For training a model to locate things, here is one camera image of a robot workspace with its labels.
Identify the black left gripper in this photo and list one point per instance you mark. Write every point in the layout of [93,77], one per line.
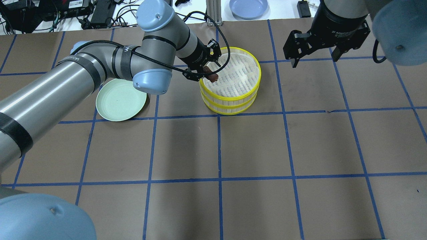
[198,55]

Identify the brown steamed bun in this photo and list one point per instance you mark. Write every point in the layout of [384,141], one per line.
[212,77]

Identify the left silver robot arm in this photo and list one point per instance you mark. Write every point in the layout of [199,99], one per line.
[168,44]

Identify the black power adapter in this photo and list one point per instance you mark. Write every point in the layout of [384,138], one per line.
[102,14]

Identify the blue plate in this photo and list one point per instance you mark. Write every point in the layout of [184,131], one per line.
[248,9]

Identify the light green plate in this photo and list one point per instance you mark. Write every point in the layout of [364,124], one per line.
[118,100]

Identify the aluminium frame post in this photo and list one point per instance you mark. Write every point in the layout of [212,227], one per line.
[214,11]

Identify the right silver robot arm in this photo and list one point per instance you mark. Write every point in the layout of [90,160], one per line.
[399,28]

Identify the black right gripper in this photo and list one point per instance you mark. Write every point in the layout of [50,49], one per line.
[337,23]

